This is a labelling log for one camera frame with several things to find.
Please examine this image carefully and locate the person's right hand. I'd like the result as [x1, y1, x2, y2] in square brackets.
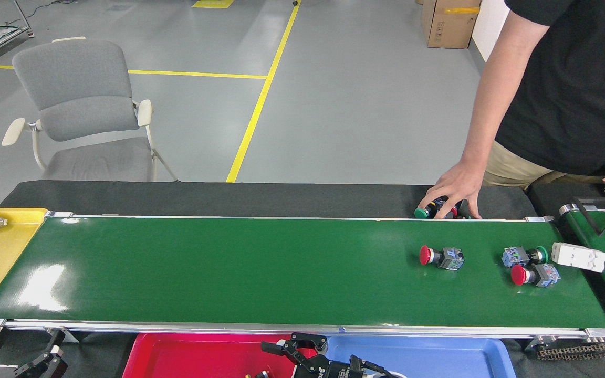
[417, 159, 487, 221]

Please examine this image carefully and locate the blue plastic tray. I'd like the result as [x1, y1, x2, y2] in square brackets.
[324, 335, 517, 378]

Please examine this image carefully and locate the red plastic tray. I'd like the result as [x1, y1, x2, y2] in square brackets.
[122, 332, 329, 378]

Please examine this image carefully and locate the brown cardboard box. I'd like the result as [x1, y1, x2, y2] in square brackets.
[421, 0, 482, 50]

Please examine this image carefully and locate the long green conveyor belt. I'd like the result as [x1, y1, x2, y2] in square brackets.
[0, 212, 605, 342]

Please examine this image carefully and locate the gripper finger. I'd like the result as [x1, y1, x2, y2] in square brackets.
[0, 344, 68, 378]

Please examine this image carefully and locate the grey padded chair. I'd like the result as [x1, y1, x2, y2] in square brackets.
[2, 37, 180, 183]

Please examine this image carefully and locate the person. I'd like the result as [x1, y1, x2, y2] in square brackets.
[484, 0, 605, 190]

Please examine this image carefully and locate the conveyor drive chain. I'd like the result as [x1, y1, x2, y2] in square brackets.
[536, 339, 605, 361]

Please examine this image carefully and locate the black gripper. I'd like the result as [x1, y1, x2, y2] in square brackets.
[260, 332, 387, 378]

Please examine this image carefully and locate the metal shelf trolley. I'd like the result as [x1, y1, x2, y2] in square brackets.
[0, 0, 34, 72]

